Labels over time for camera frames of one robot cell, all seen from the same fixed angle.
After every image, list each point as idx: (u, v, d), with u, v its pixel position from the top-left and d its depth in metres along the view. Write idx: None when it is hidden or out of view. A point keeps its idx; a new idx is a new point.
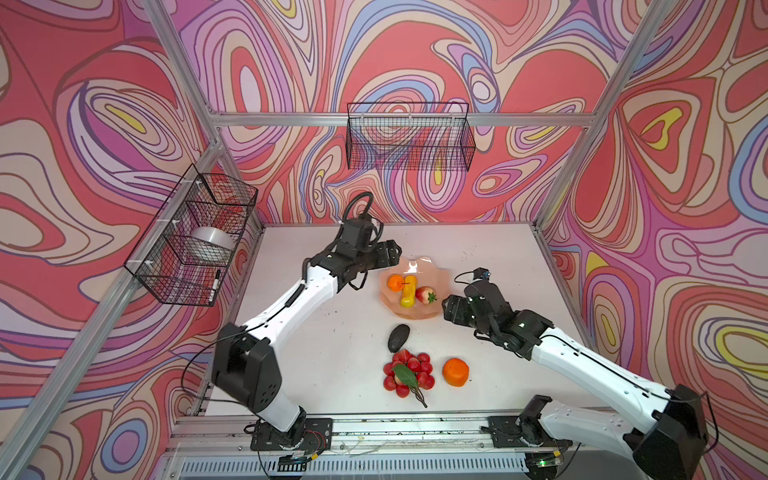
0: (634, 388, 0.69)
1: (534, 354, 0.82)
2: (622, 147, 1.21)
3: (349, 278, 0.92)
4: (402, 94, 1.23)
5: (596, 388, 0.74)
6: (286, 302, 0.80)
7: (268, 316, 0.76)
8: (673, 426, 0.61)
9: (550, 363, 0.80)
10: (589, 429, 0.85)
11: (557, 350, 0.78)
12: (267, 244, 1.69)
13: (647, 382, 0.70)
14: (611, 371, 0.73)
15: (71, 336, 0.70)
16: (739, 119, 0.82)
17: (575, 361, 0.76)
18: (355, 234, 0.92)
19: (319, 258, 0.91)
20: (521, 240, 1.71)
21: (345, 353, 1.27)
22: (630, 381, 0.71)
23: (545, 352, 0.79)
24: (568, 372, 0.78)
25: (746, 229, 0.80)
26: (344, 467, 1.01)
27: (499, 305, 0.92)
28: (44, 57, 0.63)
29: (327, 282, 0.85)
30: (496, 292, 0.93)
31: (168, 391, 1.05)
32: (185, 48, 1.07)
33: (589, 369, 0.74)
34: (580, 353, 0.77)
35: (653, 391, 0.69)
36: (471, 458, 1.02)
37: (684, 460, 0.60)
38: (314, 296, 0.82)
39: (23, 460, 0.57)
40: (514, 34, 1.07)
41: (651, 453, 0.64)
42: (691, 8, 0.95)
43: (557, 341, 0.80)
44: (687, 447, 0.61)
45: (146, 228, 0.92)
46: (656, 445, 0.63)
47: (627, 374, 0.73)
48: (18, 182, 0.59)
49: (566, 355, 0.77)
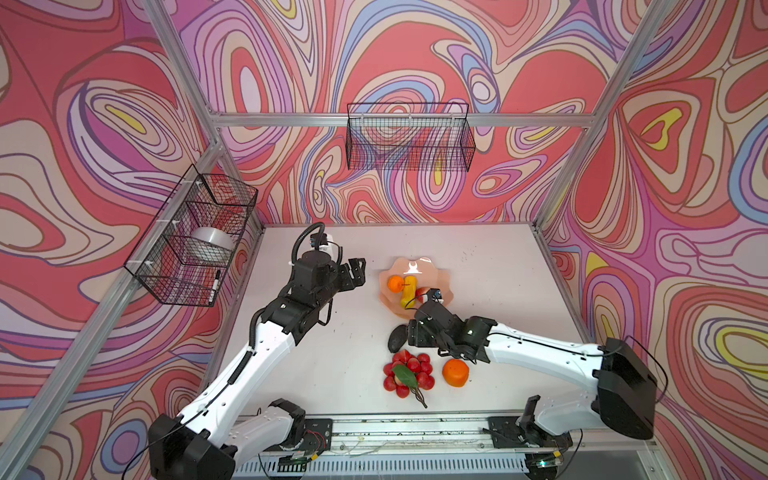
0: (573, 356, 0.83)
1: (491, 356, 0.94)
2: (622, 147, 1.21)
3: (307, 327, 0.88)
4: (402, 94, 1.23)
5: (546, 365, 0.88)
6: (229, 380, 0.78)
7: (207, 400, 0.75)
8: (612, 379, 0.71)
9: (506, 358, 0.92)
10: (571, 415, 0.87)
11: (503, 344, 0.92)
12: (267, 244, 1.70)
13: (582, 347, 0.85)
14: (553, 348, 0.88)
15: (71, 336, 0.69)
16: (739, 119, 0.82)
17: (519, 350, 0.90)
18: (308, 277, 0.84)
19: (270, 311, 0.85)
20: (521, 240, 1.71)
21: (345, 353, 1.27)
22: (570, 351, 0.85)
23: (495, 349, 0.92)
24: (521, 361, 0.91)
25: (747, 229, 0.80)
26: (344, 467, 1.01)
27: (448, 319, 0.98)
28: (43, 57, 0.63)
29: (278, 343, 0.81)
30: (441, 310, 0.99)
31: (168, 392, 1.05)
32: (185, 48, 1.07)
33: (536, 352, 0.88)
34: (524, 341, 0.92)
35: (588, 353, 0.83)
36: (471, 458, 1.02)
37: (637, 410, 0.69)
38: (264, 360, 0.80)
39: (23, 460, 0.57)
40: (514, 34, 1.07)
41: (616, 414, 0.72)
42: (691, 8, 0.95)
43: (501, 336, 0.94)
44: (633, 396, 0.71)
45: (146, 228, 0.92)
46: (611, 402, 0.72)
47: (566, 345, 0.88)
48: (18, 182, 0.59)
49: (512, 347, 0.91)
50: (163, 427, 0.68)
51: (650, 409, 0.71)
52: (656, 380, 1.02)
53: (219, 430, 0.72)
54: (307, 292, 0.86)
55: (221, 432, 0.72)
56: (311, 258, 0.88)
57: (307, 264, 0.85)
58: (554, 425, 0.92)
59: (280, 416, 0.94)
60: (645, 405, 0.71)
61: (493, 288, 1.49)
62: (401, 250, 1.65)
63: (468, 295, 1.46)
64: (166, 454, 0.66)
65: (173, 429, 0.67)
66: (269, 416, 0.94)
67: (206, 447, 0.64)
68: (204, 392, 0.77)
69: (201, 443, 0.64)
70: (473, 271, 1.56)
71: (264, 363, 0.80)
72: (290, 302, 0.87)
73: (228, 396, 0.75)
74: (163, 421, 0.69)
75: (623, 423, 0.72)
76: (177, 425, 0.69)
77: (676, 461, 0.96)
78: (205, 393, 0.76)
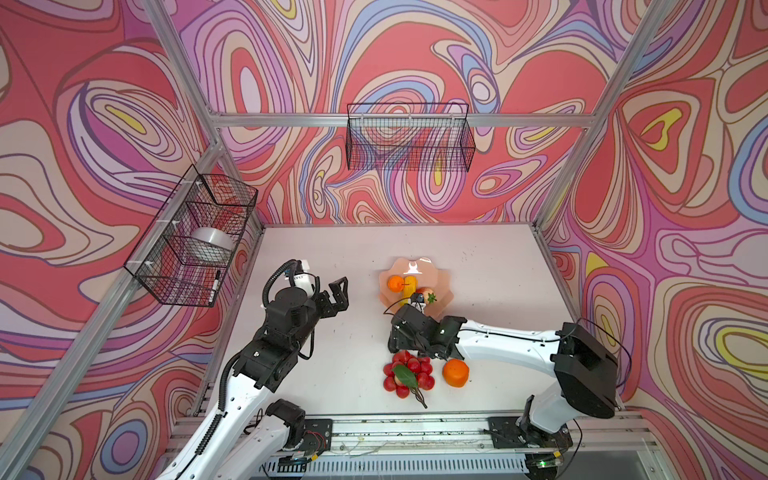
0: (533, 344, 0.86)
1: (464, 353, 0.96)
2: (622, 148, 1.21)
3: (285, 374, 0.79)
4: (402, 94, 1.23)
5: (511, 355, 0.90)
6: (197, 448, 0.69)
7: (175, 473, 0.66)
8: (568, 362, 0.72)
9: (476, 353, 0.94)
10: (555, 409, 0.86)
11: (472, 340, 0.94)
12: (267, 245, 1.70)
13: (541, 334, 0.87)
14: (515, 337, 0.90)
15: (71, 336, 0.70)
16: (739, 119, 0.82)
17: (487, 343, 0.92)
18: (282, 320, 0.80)
19: (243, 360, 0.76)
20: (521, 240, 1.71)
21: (345, 353, 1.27)
22: (530, 339, 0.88)
23: (466, 346, 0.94)
24: (490, 354, 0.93)
25: (747, 229, 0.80)
26: (344, 468, 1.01)
27: (422, 321, 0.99)
28: (43, 58, 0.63)
29: (250, 399, 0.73)
30: (416, 314, 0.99)
31: (168, 392, 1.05)
32: (185, 48, 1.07)
33: (500, 344, 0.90)
34: (490, 334, 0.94)
35: (546, 339, 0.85)
36: (471, 458, 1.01)
37: (595, 390, 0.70)
38: (235, 420, 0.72)
39: (22, 461, 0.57)
40: (514, 35, 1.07)
41: (578, 396, 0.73)
42: (691, 8, 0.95)
43: (470, 332, 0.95)
44: (590, 376, 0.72)
45: (146, 228, 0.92)
46: (571, 385, 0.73)
47: (527, 333, 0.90)
48: (18, 183, 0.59)
49: (480, 341, 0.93)
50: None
51: (609, 388, 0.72)
52: (657, 381, 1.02)
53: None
54: (283, 337, 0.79)
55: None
56: (284, 300, 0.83)
57: (280, 306, 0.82)
58: (548, 423, 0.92)
59: (274, 430, 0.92)
60: (603, 383, 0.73)
61: (493, 288, 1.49)
62: (401, 250, 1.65)
63: (468, 295, 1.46)
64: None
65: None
66: (260, 436, 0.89)
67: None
68: (172, 463, 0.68)
69: None
70: (473, 272, 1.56)
71: (236, 423, 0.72)
72: (266, 348, 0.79)
73: (197, 466, 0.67)
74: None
75: (586, 405, 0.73)
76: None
77: (676, 461, 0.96)
78: (172, 464, 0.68)
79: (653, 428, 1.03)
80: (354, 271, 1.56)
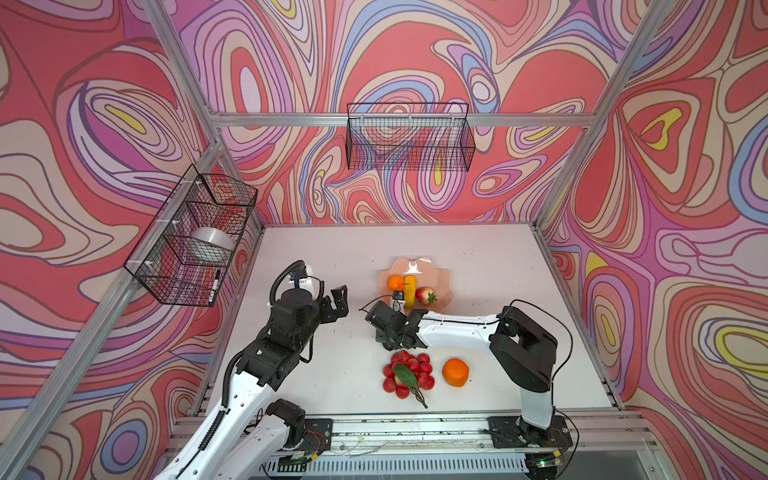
0: (477, 327, 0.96)
1: (426, 341, 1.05)
2: (622, 147, 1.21)
3: (286, 373, 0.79)
4: (402, 94, 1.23)
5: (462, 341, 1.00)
6: (200, 445, 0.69)
7: (178, 468, 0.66)
8: (503, 341, 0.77)
9: (436, 340, 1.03)
10: (530, 397, 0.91)
11: (429, 328, 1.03)
12: (267, 245, 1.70)
13: (484, 317, 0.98)
14: (463, 322, 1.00)
15: (71, 336, 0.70)
16: (739, 119, 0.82)
17: (442, 329, 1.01)
18: (288, 318, 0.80)
19: (247, 358, 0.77)
20: (521, 240, 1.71)
21: (345, 353, 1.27)
22: (475, 322, 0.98)
23: (425, 334, 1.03)
24: (448, 340, 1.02)
25: (747, 229, 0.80)
26: (344, 467, 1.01)
27: (390, 315, 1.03)
28: (43, 57, 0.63)
29: (253, 396, 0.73)
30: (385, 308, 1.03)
31: (168, 392, 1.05)
32: (185, 48, 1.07)
33: (452, 329, 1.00)
34: (445, 322, 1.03)
35: (488, 322, 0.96)
36: (471, 458, 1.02)
37: (527, 365, 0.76)
38: (239, 418, 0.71)
39: (23, 460, 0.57)
40: (514, 34, 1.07)
41: (517, 373, 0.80)
42: (691, 7, 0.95)
43: (428, 320, 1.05)
44: (522, 353, 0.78)
45: (146, 228, 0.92)
46: (509, 362, 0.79)
47: (474, 318, 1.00)
48: (18, 183, 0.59)
49: (435, 328, 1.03)
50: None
51: (541, 364, 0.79)
52: (657, 381, 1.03)
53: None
54: (286, 336, 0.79)
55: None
56: (291, 299, 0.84)
57: (286, 305, 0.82)
58: (542, 420, 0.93)
59: (275, 430, 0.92)
60: (535, 360, 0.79)
61: (493, 288, 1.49)
62: (401, 250, 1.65)
63: (468, 295, 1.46)
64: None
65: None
66: (261, 435, 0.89)
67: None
68: (174, 458, 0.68)
69: None
70: (473, 271, 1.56)
71: (240, 420, 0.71)
72: (269, 347, 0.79)
73: (200, 462, 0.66)
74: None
75: (525, 380, 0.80)
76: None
77: (676, 461, 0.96)
78: (175, 460, 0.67)
79: (653, 428, 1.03)
80: (354, 271, 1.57)
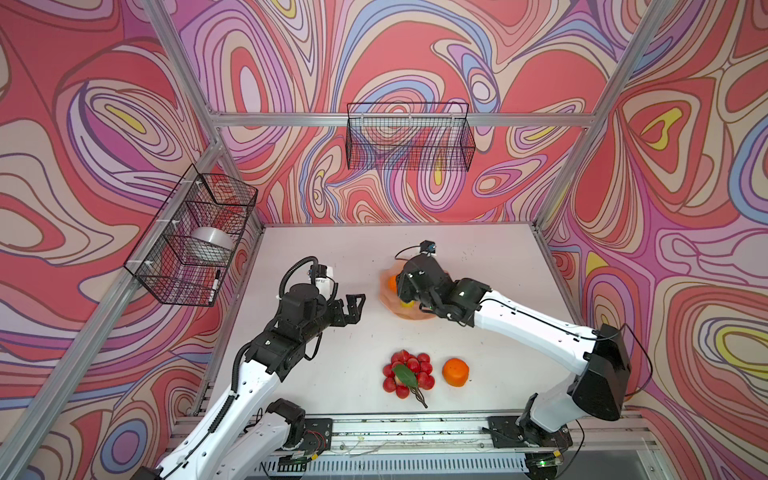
0: (566, 336, 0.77)
1: (478, 321, 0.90)
2: (622, 147, 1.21)
3: (293, 364, 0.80)
4: (402, 94, 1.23)
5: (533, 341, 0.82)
6: (210, 427, 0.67)
7: (187, 450, 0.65)
8: (600, 363, 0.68)
9: (495, 325, 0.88)
10: (558, 409, 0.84)
11: (495, 312, 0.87)
12: (267, 244, 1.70)
13: (576, 328, 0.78)
14: (547, 324, 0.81)
15: (71, 336, 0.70)
16: (739, 119, 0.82)
17: (512, 319, 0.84)
18: (296, 310, 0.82)
19: (255, 348, 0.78)
20: (521, 240, 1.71)
21: (345, 353, 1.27)
22: (563, 329, 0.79)
23: (486, 314, 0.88)
24: (512, 332, 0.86)
25: (747, 229, 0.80)
26: (344, 467, 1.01)
27: (439, 278, 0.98)
28: (43, 57, 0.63)
29: (262, 383, 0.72)
30: (436, 267, 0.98)
31: (168, 392, 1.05)
32: (185, 48, 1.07)
33: (528, 326, 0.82)
34: (518, 312, 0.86)
35: (582, 335, 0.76)
36: (471, 458, 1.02)
37: (617, 397, 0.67)
38: (248, 405, 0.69)
39: (23, 460, 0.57)
40: (514, 34, 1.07)
41: (589, 396, 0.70)
42: (691, 8, 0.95)
43: (495, 303, 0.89)
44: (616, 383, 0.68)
45: (146, 228, 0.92)
46: (593, 387, 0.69)
47: (559, 322, 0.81)
48: (18, 182, 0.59)
49: (505, 315, 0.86)
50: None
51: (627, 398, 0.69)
52: (657, 381, 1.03)
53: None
54: (294, 327, 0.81)
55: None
56: (299, 292, 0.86)
57: (294, 297, 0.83)
58: (549, 422, 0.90)
59: (275, 426, 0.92)
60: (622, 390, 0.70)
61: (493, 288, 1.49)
62: (401, 250, 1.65)
63: None
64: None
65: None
66: (263, 430, 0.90)
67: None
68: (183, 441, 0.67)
69: None
70: (473, 272, 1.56)
71: (248, 406, 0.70)
72: (277, 338, 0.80)
73: (209, 444, 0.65)
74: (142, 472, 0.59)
75: (592, 405, 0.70)
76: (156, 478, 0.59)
77: (676, 461, 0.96)
78: (184, 442, 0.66)
79: (653, 428, 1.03)
80: (354, 271, 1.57)
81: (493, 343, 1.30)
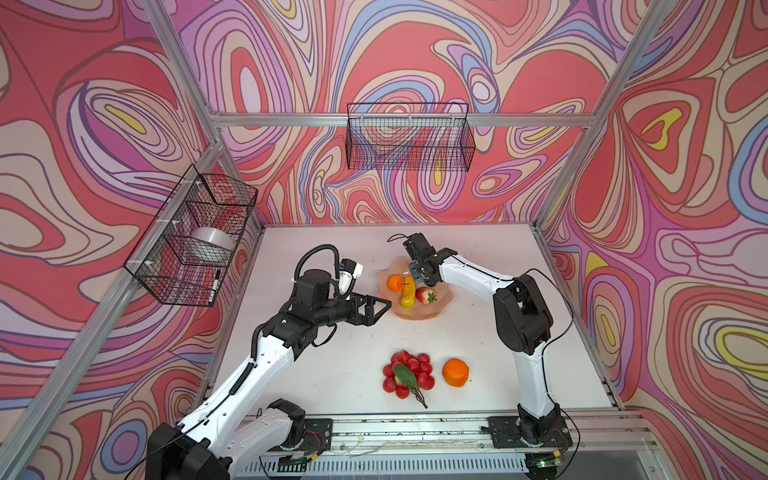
0: (492, 278, 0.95)
1: (443, 275, 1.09)
2: (622, 147, 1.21)
3: (307, 344, 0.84)
4: (402, 94, 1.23)
5: (473, 287, 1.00)
6: (230, 390, 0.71)
7: (208, 409, 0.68)
8: (505, 292, 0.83)
9: (452, 277, 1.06)
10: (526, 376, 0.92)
11: (452, 264, 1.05)
12: (267, 244, 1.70)
13: (502, 275, 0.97)
14: (485, 272, 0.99)
15: (71, 336, 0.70)
16: (739, 119, 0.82)
17: (462, 269, 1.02)
18: (309, 293, 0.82)
19: (271, 326, 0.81)
20: (521, 241, 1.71)
21: (345, 353, 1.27)
22: (491, 275, 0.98)
23: (446, 266, 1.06)
24: (461, 282, 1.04)
25: (747, 229, 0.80)
26: (344, 467, 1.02)
27: (424, 246, 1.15)
28: (43, 57, 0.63)
29: (279, 355, 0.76)
30: (420, 237, 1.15)
31: (168, 392, 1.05)
32: (185, 48, 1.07)
33: (470, 273, 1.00)
34: (467, 265, 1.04)
35: (502, 278, 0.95)
36: (471, 458, 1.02)
37: (517, 323, 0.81)
38: (264, 374, 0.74)
39: (23, 460, 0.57)
40: (514, 34, 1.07)
41: (503, 325, 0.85)
42: (691, 8, 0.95)
43: (454, 259, 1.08)
44: (517, 312, 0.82)
45: (146, 228, 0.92)
46: (503, 313, 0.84)
47: (492, 272, 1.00)
48: (18, 183, 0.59)
49: (457, 266, 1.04)
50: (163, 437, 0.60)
51: (533, 330, 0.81)
52: (656, 381, 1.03)
53: (219, 440, 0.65)
54: (309, 309, 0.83)
55: (221, 442, 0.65)
56: (314, 275, 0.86)
57: (308, 281, 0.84)
58: (534, 404, 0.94)
59: (279, 419, 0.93)
60: (528, 324, 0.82)
61: None
62: (401, 251, 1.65)
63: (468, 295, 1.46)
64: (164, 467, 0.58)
65: (174, 438, 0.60)
66: (268, 420, 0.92)
67: (207, 455, 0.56)
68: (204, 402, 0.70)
69: (202, 450, 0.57)
70: None
71: (265, 376, 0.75)
72: (292, 318, 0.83)
73: (230, 406, 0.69)
74: (163, 431, 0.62)
75: (506, 333, 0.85)
76: (177, 434, 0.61)
77: (676, 462, 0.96)
78: (205, 403, 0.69)
79: (653, 428, 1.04)
80: None
81: (493, 342, 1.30)
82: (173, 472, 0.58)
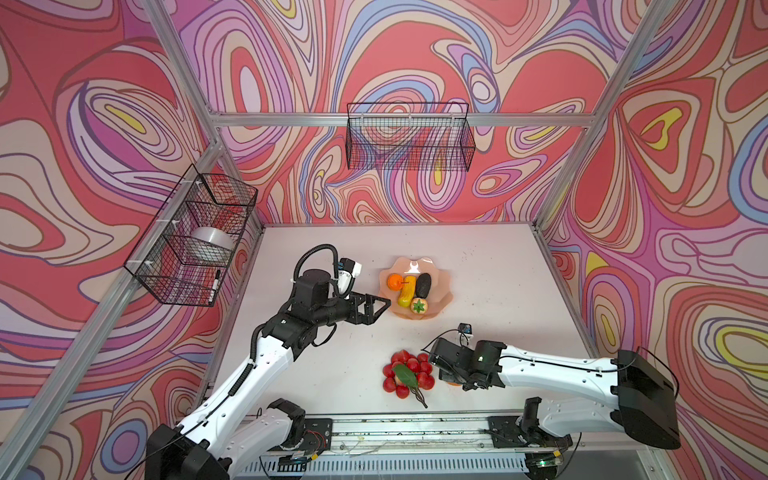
0: (588, 374, 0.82)
1: (504, 380, 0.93)
2: (622, 147, 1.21)
3: (306, 344, 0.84)
4: (402, 94, 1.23)
5: (563, 387, 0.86)
6: (230, 391, 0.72)
7: (207, 411, 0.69)
8: (631, 394, 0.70)
9: (521, 381, 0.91)
10: (582, 423, 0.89)
11: (516, 368, 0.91)
12: (267, 245, 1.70)
13: (596, 363, 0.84)
14: (567, 368, 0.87)
15: (71, 336, 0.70)
16: (739, 119, 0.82)
17: (533, 372, 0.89)
18: (309, 293, 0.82)
19: (270, 326, 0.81)
20: (521, 240, 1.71)
21: (346, 354, 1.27)
22: (584, 369, 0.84)
23: (509, 374, 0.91)
24: (536, 382, 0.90)
25: (747, 229, 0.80)
26: (344, 468, 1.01)
27: (455, 352, 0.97)
28: (42, 57, 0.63)
29: (278, 356, 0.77)
30: (447, 348, 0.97)
31: (168, 391, 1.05)
32: (185, 48, 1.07)
33: (555, 376, 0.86)
34: (537, 363, 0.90)
35: (603, 369, 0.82)
36: (471, 458, 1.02)
37: (659, 421, 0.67)
38: (265, 375, 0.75)
39: (23, 460, 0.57)
40: (514, 34, 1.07)
41: (639, 427, 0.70)
42: (691, 7, 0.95)
43: (513, 359, 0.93)
44: (651, 405, 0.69)
45: (146, 228, 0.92)
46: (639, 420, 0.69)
47: (578, 362, 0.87)
48: (18, 182, 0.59)
49: (526, 370, 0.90)
50: (161, 438, 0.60)
51: (670, 417, 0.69)
52: None
53: (218, 442, 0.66)
54: (307, 309, 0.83)
55: (221, 443, 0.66)
56: (313, 275, 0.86)
57: (307, 281, 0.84)
58: (556, 429, 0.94)
59: (279, 419, 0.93)
60: (666, 413, 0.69)
61: (493, 288, 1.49)
62: (401, 250, 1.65)
63: (468, 295, 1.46)
64: (164, 467, 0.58)
65: (173, 440, 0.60)
66: (268, 420, 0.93)
67: (206, 456, 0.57)
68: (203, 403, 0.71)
69: (201, 452, 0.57)
70: (473, 271, 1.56)
71: (265, 377, 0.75)
72: (291, 318, 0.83)
73: (229, 406, 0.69)
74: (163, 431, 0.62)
75: (646, 435, 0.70)
76: (177, 435, 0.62)
77: (676, 462, 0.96)
78: (205, 404, 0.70)
79: None
80: None
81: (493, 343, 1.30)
82: (172, 474, 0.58)
